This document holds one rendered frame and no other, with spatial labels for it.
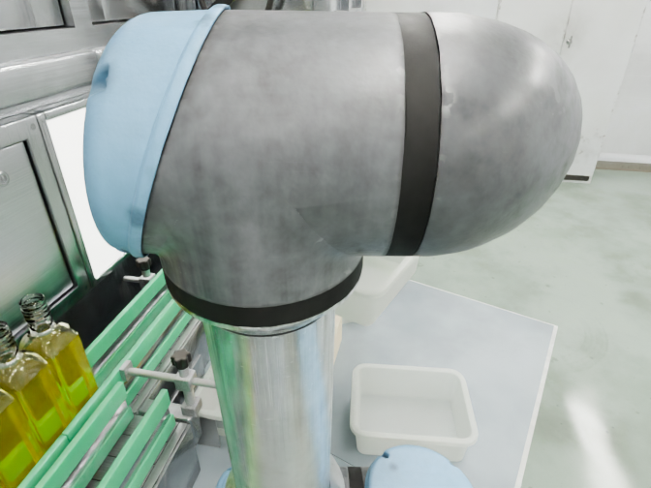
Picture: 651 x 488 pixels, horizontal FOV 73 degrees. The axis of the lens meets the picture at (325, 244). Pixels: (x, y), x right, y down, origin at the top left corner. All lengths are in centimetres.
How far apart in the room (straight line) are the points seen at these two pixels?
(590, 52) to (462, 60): 408
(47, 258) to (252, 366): 66
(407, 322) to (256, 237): 100
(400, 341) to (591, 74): 348
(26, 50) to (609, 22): 393
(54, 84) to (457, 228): 79
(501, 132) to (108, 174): 15
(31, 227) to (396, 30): 74
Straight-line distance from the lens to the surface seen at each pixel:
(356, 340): 110
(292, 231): 19
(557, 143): 21
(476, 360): 111
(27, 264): 86
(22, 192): 84
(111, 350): 92
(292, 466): 36
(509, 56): 20
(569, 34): 420
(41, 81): 88
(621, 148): 507
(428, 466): 52
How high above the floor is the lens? 149
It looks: 30 degrees down
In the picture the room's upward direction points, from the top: straight up
